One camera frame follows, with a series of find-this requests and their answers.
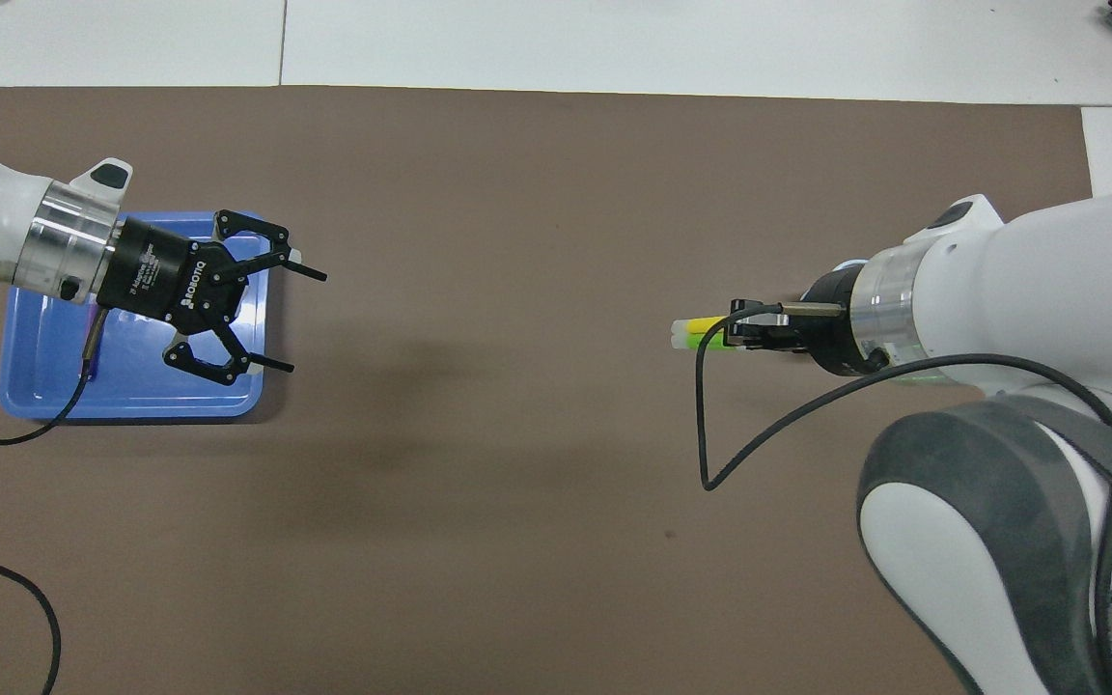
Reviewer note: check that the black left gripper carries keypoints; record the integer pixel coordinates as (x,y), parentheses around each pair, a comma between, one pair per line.
(165,275)

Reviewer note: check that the green pen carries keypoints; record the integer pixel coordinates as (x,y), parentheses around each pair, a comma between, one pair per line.
(706,343)

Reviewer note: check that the brown table mat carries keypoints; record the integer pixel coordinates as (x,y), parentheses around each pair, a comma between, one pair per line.
(517,483)

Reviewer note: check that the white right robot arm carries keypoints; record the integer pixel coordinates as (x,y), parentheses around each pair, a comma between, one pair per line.
(1039,386)

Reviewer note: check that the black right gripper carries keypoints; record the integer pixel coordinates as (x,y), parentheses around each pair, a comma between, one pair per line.
(831,328)

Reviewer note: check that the yellow pen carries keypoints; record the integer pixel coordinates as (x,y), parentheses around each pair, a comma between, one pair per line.
(701,323)

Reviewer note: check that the blue plastic tray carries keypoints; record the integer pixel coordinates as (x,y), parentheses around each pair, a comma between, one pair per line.
(131,381)

